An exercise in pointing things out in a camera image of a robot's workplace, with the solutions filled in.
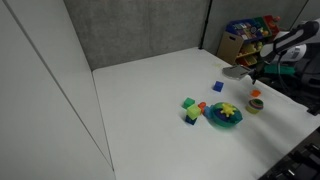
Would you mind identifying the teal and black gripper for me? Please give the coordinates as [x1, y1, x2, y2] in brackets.
[250, 63, 297, 85]

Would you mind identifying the large green bowl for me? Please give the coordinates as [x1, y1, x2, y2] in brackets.
[207, 101, 244, 130]

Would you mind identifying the grey metal plate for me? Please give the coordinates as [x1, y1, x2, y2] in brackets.
[221, 64, 256, 81]

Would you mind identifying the yellow storage bin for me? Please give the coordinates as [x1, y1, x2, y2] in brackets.
[239, 41, 265, 57]

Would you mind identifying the stack of coloured bowls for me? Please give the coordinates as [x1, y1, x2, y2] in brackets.
[245, 98, 265, 115]

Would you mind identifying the wooden toy shelf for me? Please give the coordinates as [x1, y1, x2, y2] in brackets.
[216, 14, 284, 68]

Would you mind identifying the yellow star toy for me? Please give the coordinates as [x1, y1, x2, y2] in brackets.
[220, 103, 238, 118]

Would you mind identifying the blue storage bin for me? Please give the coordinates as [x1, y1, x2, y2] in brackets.
[225, 19, 260, 42]

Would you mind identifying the green storage bin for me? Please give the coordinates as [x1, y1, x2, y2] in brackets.
[252, 17, 270, 37]

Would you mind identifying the red storage bin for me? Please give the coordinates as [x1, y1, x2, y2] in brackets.
[263, 14, 282, 36]

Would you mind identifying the light blue toy block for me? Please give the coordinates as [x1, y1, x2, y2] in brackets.
[203, 105, 213, 120]

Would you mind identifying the red toy block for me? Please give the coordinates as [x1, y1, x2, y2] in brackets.
[197, 101, 208, 114]

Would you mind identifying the light green cube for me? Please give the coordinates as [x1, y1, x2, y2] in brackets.
[186, 103, 202, 121]

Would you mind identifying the black stand pole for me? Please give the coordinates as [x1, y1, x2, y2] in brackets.
[198, 0, 213, 51]

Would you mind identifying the dark green cube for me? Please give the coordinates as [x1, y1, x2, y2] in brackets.
[182, 97, 196, 110]

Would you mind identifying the dark blue cube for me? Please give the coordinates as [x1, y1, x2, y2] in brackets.
[184, 115, 198, 126]

